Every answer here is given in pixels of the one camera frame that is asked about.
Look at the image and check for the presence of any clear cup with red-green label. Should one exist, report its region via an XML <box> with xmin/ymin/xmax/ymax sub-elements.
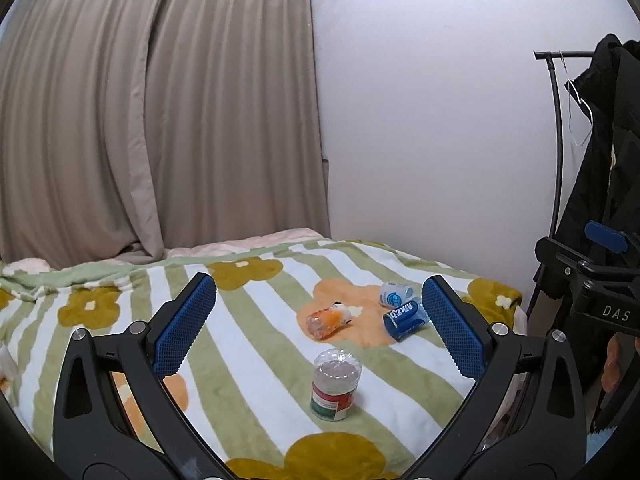
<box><xmin>310</xmin><ymin>349</ymin><xmax>363</xmax><ymax>422</ymax></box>

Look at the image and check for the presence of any black coat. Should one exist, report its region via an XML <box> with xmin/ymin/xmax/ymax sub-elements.
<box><xmin>532</xmin><ymin>33</ymin><xmax>640</xmax><ymax>433</ymax></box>

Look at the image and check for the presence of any striped floral blanket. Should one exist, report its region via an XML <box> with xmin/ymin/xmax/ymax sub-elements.
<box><xmin>0</xmin><ymin>240</ymin><xmax>524</xmax><ymax>480</ymax></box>

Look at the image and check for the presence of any light blue cloth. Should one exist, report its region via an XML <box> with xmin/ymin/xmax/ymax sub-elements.
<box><xmin>584</xmin><ymin>425</ymin><xmax>623</xmax><ymax>467</ymax></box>

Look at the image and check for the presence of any beige curtain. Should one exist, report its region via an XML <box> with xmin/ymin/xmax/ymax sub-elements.
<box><xmin>0</xmin><ymin>0</ymin><xmax>332</xmax><ymax>267</ymax></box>

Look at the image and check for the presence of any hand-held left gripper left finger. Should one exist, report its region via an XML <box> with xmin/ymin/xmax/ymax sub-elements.
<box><xmin>52</xmin><ymin>272</ymin><xmax>236</xmax><ymax>480</ymax></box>

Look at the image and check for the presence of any pink bed sheet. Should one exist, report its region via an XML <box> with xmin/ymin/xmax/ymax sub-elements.
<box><xmin>164</xmin><ymin>227</ymin><xmax>332</xmax><ymax>259</ymax></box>

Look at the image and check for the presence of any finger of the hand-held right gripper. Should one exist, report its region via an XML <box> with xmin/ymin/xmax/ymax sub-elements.
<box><xmin>534</xmin><ymin>219</ymin><xmax>631</xmax><ymax>286</ymax></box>

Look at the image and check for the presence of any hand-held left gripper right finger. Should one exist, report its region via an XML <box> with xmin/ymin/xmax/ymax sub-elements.
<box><xmin>400</xmin><ymin>275</ymin><xmax>587</xmax><ymax>480</ymax></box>

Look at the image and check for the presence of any black clothes rack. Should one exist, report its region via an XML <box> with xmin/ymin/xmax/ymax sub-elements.
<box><xmin>525</xmin><ymin>50</ymin><xmax>601</xmax><ymax>321</ymax></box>

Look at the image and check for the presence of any white and light blue cup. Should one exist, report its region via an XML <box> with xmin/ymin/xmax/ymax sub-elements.
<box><xmin>379</xmin><ymin>282</ymin><xmax>415</xmax><ymax>308</ymax></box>

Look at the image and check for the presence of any white wire hanger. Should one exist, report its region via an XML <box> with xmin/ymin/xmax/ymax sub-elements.
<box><xmin>559</xmin><ymin>52</ymin><xmax>596</xmax><ymax>147</ymax></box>

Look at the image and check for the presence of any orange printed cup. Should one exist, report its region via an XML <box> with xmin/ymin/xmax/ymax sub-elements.
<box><xmin>305</xmin><ymin>301</ymin><xmax>352</xmax><ymax>339</ymax></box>

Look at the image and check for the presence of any dark blue cup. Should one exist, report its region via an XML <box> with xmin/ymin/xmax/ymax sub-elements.
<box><xmin>383</xmin><ymin>299</ymin><xmax>429</xmax><ymax>343</ymax></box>

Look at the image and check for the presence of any person's right hand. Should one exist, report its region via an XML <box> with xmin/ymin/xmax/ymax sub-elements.
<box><xmin>601</xmin><ymin>334</ymin><xmax>640</xmax><ymax>387</ymax></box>

